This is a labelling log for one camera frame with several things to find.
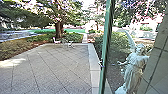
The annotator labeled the metal door handle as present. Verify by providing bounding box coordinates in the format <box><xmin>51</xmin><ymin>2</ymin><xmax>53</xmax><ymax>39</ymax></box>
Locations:
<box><xmin>99</xmin><ymin>62</ymin><xmax>106</xmax><ymax>70</ymax></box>

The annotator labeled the small rounded green bush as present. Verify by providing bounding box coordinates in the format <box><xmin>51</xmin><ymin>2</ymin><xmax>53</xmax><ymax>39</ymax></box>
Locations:
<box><xmin>63</xmin><ymin>31</ymin><xmax>85</xmax><ymax>44</ymax></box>

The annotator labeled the white garden chair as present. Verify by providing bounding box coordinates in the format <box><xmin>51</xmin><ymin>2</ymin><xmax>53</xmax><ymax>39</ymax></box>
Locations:
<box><xmin>52</xmin><ymin>36</ymin><xmax>63</xmax><ymax>45</ymax></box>
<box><xmin>65</xmin><ymin>39</ymin><xmax>76</xmax><ymax>50</ymax></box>

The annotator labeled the green garden bush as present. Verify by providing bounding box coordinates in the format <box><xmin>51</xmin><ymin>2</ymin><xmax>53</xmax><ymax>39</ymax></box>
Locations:
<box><xmin>93</xmin><ymin>31</ymin><xmax>132</xmax><ymax>64</ymax></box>
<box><xmin>0</xmin><ymin>33</ymin><xmax>57</xmax><ymax>62</ymax></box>

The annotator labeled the brown tree trunk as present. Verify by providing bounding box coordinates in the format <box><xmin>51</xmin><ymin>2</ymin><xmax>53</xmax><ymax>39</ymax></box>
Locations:
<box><xmin>54</xmin><ymin>20</ymin><xmax>64</xmax><ymax>40</ymax></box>

